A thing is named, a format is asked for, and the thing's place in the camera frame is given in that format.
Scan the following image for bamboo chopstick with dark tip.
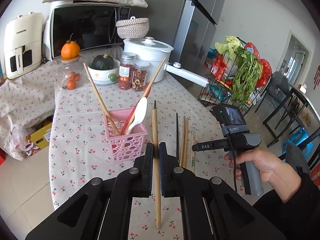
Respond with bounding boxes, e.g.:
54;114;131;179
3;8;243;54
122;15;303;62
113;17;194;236
151;101;161;230

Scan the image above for white plastic spoon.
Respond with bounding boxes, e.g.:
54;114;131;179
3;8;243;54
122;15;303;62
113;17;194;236
125;97;148;135

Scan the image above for plain black chopstick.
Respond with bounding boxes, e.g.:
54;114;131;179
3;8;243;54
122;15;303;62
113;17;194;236
176;113;180;161

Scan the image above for person's right forearm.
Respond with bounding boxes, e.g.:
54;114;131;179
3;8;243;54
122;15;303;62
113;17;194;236
253;173;319;239

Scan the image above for person's right hand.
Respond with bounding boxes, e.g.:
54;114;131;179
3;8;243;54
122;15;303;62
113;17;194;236
224;147;302;203

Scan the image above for printed pale chopstick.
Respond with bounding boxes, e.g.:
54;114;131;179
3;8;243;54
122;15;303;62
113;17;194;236
190;127;196;173

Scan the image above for black chair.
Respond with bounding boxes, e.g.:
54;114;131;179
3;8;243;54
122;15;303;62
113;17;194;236
254;71;320;170

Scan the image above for green leafy vegetables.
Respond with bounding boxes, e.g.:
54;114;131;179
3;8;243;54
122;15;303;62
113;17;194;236
211;36;263;106

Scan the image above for pink perforated utensil basket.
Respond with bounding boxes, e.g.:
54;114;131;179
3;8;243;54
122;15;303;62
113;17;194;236
104;114;148;162

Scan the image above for yellow cardboard box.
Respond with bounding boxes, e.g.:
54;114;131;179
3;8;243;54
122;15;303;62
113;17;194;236
26;121;52;151

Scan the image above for red plastic spoon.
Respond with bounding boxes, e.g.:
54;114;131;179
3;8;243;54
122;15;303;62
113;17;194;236
120;89;151;136

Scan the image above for bamboo chopstick in basket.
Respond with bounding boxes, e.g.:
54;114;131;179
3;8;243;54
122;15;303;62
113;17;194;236
83;63;120;135
144;57;166;98

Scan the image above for clear plastic bag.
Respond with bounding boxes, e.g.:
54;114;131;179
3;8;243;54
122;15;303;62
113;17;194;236
9;126;41;156

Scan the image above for jar of dried fruit slices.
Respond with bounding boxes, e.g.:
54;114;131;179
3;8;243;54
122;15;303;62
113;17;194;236
132;60;150;92

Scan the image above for jar of red goji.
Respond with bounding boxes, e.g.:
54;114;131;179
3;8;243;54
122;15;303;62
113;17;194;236
118;52;136;90

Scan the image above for white ceramic bowl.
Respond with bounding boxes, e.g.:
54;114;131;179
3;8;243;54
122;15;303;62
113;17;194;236
88;60;120;85

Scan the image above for green lime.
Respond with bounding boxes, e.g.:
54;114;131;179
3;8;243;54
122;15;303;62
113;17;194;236
108;73;118;83

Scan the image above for grey refrigerator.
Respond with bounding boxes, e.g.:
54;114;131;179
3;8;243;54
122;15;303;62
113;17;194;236
128;0;230;81

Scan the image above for glass jar with oranges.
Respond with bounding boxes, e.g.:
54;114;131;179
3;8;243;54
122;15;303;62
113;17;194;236
56;55;84;90

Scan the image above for dark green squash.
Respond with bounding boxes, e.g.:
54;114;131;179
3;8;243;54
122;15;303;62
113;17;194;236
92;53;114;70

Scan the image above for woven white lidded basket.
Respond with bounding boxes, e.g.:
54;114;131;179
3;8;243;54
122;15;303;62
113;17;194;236
116;16;149;40

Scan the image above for large orange on jar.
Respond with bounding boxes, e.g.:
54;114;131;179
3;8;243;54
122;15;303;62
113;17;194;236
61;34;80;60

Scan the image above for black microwave oven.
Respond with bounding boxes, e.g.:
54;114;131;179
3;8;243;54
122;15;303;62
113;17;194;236
43;2;130;59

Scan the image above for white air fryer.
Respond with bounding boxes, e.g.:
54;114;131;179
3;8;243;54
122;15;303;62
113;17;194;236
4;12;43;79

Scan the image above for black wire storage rack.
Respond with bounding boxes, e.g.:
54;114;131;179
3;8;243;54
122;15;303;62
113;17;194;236
198;53;271;115

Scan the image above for white electric pot with handle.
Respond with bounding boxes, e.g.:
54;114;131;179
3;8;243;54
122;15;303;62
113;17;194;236
124;37;208;87

